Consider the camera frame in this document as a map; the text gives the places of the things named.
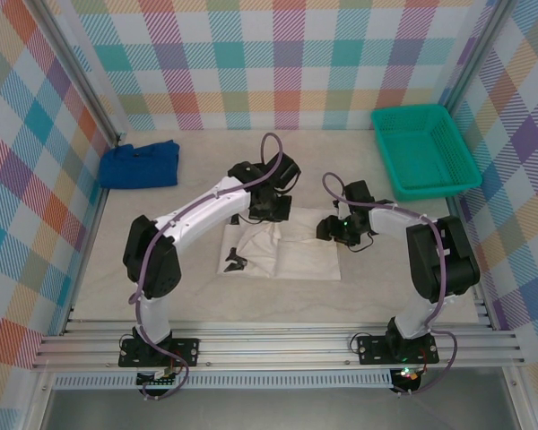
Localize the white t-shirt with black print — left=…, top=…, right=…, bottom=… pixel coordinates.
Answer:
left=216, top=206, right=343, bottom=282

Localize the teal plastic mesh basket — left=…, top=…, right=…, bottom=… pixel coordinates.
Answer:
left=370, top=103, right=483, bottom=202

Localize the blue folded cloth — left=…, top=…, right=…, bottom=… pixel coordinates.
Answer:
left=98, top=140, right=182, bottom=190

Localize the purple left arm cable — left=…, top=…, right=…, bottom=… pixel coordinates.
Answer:
left=129, top=133, right=284, bottom=400

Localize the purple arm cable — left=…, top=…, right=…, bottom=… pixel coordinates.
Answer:
left=129, top=133, right=284, bottom=400
left=321, top=172, right=459, bottom=398

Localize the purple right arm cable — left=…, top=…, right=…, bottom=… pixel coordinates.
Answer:
left=321, top=172, right=459, bottom=398

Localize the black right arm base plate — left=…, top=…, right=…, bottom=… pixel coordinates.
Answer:
left=353, top=335, right=440, bottom=366

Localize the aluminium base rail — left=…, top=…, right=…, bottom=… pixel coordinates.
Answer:
left=30, top=320, right=529, bottom=372

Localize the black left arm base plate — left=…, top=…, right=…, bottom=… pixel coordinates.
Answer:
left=118, top=336, right=201, bottom=368

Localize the slotted grey cable duct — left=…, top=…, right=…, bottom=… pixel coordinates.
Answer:
left=53, top=369, right=394, bottom=391

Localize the aluminium frame post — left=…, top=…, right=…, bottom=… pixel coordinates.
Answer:
left=430, top=0, right=516, bottom=131
left=34, top=0, right=127, bottom=149

